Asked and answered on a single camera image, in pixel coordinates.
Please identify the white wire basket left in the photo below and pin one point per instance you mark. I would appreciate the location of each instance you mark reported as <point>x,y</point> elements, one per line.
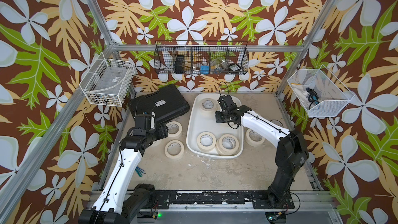
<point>108,81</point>

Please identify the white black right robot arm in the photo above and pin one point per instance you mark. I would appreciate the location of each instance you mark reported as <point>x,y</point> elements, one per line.
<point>291,149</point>

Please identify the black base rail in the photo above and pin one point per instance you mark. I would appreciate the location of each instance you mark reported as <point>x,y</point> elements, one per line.
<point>163,199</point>

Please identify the blue green cable ties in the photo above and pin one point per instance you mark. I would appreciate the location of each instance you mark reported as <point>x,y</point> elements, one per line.
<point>140,172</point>

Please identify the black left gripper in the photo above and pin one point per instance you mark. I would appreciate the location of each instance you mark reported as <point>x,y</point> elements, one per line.
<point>162,131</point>

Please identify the black plastic tool case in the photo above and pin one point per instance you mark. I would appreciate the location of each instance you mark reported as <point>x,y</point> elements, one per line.
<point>167,104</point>

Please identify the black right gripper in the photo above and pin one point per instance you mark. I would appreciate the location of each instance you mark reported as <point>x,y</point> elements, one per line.
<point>217,114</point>

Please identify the cream tape roll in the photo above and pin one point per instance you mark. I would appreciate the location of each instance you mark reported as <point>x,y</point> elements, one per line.
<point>208,106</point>
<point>174,129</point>
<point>227,145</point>
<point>174,150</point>
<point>206,141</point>
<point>253,138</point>

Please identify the white plastic storage box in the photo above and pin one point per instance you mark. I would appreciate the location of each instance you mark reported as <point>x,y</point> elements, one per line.
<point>205,121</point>

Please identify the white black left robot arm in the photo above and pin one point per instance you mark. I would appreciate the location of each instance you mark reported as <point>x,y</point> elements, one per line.
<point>112,207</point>

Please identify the white mesh basket right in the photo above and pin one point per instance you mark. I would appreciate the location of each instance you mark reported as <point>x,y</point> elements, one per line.
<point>320,92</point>

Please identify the black wire basket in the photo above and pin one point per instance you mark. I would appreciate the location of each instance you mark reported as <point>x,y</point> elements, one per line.
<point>201,57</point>

